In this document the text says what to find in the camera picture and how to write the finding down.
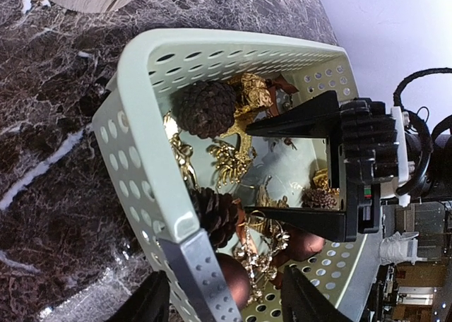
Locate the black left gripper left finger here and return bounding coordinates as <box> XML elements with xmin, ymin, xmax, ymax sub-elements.
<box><xmin>107</xmin><ymin>270</ymin><xmax>170</xmax><ymax>322</ymax></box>

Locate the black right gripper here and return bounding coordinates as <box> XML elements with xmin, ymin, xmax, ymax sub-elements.
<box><xmin>243</xmin><ymin>90</ymin><xmax>379</xmax><ymax>242</ymax></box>

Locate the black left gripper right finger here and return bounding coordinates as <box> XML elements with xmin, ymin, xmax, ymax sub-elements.
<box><xmin>280</xmin><ymin>266</ymin><xmax>350</xmax><ymax>322</ymax></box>

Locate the brown ball ornament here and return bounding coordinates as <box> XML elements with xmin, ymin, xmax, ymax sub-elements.
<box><xmin>216</xmin><ymin>254</ymin><xmax>251</xmax><ymax>310</ymax></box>
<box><xmin>282</xmin><ymin>225</ymin><xmax>326</xmax><ymax>262</ymax></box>

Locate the cream perforated plastic basket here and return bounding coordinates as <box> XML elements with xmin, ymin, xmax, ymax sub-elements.
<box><xmin>90</xmin><ymin>28</ymin><xmax>370</xmax><ymax>322</ymax></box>

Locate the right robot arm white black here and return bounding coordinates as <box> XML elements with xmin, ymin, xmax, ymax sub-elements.
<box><xmin>244</xmin><ymin>68</ymin><xmax>451</xmax><ymax>242</ymax></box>

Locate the gold gift box ornament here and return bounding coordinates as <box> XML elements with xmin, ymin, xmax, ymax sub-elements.
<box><xmin>312</xmin><ymin>168</ymin><xmax>330</xmax><ymax>191</ymax></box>
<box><xmin>227</xmin><ymin>73</ymin><xmax>273</xmax><ymax>114</ymax></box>

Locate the pine cone ornament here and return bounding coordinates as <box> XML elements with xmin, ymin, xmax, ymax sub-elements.
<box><xmin>174</xmin><ymin>80</ymin><xmax>237</xmax><ymax>139</ymax></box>
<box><xmin>189</xmin><ymin>187</ymin><xmax>239</xmax><ymax>249</ymax></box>
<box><xmin>302</xmin><ymin>189</ymin><xmax>338</xmax><ymax>210</ymax></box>

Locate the brown ball ornament front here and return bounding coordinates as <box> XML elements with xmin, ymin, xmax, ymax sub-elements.
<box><xmin>216</xmin><ymin>254</ymin><xmax>251</xmax><ymax>310</ymax></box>

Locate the gold reindeer ornament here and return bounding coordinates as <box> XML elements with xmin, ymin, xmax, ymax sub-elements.
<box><xmin>220</xmin><ymin>111</ymin><xmax>258</xmax><ymax>164</ymax></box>

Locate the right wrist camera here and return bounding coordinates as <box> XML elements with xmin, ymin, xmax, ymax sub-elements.
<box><xmin>340</xmin><ymin>98</ymin><xmax>410</xmax><ymax>207</ymax></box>

